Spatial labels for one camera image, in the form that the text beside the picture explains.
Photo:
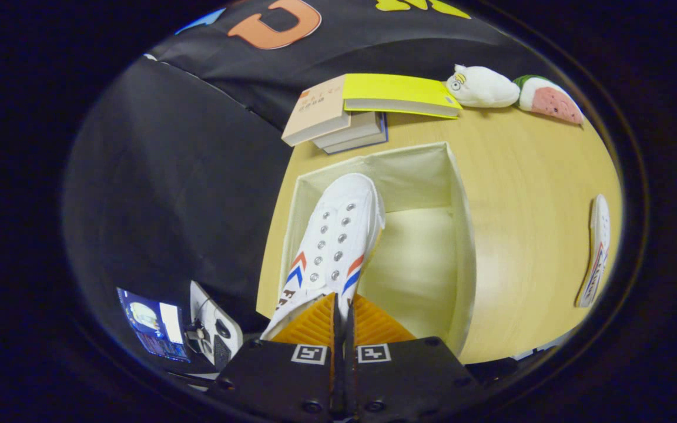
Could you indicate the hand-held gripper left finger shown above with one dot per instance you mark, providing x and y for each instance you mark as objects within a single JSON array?
[{"x": 280, "y": 376}]

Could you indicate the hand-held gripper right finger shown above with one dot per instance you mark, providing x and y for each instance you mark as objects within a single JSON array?
[{"x": 409, "y": 376}]

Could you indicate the cream fabric storage box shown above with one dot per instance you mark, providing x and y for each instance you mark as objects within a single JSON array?
[{"x": 421, "y": 264}]

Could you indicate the white canvas shoe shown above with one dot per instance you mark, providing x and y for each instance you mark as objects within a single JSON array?
[
  {"x": 598, "y": 247},
  {"x": 338, "y": 235}
]

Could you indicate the black keyboard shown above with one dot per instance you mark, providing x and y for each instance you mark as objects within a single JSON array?
[{"x": 221, "y": 351}]

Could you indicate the black computer mouse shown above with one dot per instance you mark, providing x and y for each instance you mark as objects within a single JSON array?
[{"x": 222, "y": 329}]

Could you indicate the white side table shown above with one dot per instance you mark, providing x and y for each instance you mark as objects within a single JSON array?
[{"x": 203, "y": 305}]

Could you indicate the computer monitor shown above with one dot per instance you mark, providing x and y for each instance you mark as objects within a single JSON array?
[{"x": 153, "y": 326}]

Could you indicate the blue cover book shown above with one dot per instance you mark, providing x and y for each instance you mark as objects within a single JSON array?
[{"x": 368, "y": 143}]

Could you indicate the grey paged book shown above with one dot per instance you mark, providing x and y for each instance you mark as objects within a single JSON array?
[{"x": 347, "y": 130}]

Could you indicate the beige cover book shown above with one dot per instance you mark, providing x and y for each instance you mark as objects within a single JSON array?
[{"x": 318, "y": 108}]

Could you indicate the yellow cover book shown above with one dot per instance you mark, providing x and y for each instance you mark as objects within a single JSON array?
[{"x": 397, "y": 88}]

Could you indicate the white plush toy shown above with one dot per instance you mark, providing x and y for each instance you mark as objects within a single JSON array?
[{"x": 485, "y": 88}]

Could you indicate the watermelon slice plush toy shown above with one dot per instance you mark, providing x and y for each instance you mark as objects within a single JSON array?
[{"x": 553, "y": 101}]

